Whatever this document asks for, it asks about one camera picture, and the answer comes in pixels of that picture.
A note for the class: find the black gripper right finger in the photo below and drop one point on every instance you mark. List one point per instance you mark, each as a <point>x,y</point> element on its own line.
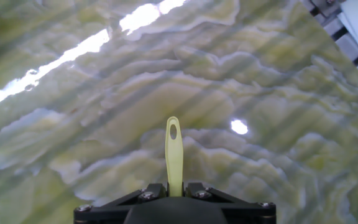
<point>247,211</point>

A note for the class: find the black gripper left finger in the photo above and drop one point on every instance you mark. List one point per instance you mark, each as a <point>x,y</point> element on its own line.
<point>104,211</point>

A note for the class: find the green marble pattern mat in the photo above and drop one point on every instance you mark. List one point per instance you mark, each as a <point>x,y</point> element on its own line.
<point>104,124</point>

